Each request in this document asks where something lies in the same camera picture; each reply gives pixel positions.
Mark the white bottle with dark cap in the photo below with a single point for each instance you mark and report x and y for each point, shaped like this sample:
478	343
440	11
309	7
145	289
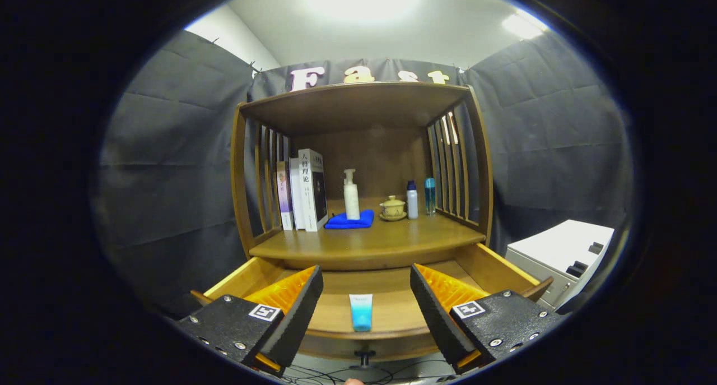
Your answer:
412	203

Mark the thick white and black book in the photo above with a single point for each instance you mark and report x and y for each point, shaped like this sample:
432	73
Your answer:
308	189

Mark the blue folded cloth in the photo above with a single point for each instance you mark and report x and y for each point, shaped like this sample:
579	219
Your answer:
341	222

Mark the white pump bottle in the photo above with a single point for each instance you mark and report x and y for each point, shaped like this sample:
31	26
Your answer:
352	200

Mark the purple spine book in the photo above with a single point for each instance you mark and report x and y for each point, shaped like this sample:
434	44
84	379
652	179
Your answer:
284	197

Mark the wooden countertop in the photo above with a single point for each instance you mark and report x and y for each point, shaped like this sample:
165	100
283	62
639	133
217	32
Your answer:
392	239

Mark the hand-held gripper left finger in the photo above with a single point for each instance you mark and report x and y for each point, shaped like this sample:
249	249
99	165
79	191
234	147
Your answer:
297	318

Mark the beige lidded teacup with saucer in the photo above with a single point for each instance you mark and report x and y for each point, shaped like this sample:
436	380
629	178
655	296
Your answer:
392	208

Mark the white filing cabinet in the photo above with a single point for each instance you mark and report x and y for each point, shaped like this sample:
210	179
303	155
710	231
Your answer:
554	247

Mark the wooden drawer with black knob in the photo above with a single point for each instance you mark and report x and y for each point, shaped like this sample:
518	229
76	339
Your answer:
392	295

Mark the wooden slatted cabinet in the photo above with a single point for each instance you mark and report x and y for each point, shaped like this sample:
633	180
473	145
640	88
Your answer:
364	105

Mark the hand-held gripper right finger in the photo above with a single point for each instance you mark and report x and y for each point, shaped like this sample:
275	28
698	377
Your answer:
437	318

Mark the teal transparent bottle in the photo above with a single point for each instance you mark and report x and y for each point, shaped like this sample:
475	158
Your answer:
429	197

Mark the blue and white cosmetic tube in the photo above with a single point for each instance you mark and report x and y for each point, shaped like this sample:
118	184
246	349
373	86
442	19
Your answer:
361	315

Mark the small ceiling light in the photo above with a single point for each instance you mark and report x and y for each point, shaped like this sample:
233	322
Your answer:
522	26

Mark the thin white book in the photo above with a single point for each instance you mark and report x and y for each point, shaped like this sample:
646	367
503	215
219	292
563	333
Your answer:
296	197

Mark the black backdrop cloth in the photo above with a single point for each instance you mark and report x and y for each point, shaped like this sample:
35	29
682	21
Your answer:
168	149

